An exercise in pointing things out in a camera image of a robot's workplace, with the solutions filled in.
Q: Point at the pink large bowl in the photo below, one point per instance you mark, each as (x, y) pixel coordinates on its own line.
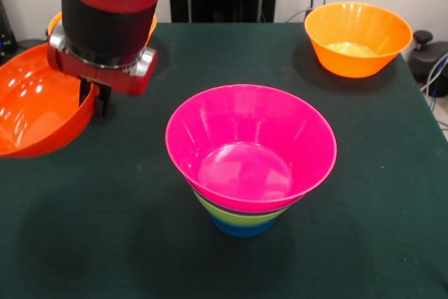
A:
(227, 120)

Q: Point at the black computer equipment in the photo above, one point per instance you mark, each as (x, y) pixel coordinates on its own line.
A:
(7, 33)

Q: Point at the grey office chair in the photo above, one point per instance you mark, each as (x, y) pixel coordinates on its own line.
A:
(29, 45)

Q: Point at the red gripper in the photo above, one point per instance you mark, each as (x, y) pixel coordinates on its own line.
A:
(105, 80)

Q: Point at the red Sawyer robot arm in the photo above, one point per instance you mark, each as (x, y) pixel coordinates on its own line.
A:
(105, 8)

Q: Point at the orange shallow bowl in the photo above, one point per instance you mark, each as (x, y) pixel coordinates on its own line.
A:
(35, 113)

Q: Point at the dark green tablecloth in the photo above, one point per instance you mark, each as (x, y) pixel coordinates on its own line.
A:
(105, 243)

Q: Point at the blue bowl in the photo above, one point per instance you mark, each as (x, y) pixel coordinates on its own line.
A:
(241, 230)

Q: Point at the yellow-orange large bowl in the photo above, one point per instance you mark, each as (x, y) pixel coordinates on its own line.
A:
(360, 64)
(54, 24)

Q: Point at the large green bowl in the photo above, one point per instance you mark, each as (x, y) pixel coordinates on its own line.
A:
(231, 218)

